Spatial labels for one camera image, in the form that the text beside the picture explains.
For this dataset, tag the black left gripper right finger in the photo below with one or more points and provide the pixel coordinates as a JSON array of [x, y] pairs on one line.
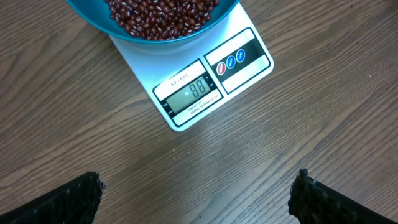
[[312, 202]]

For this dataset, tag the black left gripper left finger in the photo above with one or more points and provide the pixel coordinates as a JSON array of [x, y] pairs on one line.
[[77, 201]]

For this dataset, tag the white digital kitchen scale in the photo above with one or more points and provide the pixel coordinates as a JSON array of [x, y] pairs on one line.
[[189, 79]]

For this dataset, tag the blue metal bowl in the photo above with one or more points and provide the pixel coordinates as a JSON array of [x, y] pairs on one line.
[[97, 14]]

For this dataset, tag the beans in blue bowl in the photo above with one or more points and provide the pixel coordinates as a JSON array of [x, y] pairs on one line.
[[161, 19]]

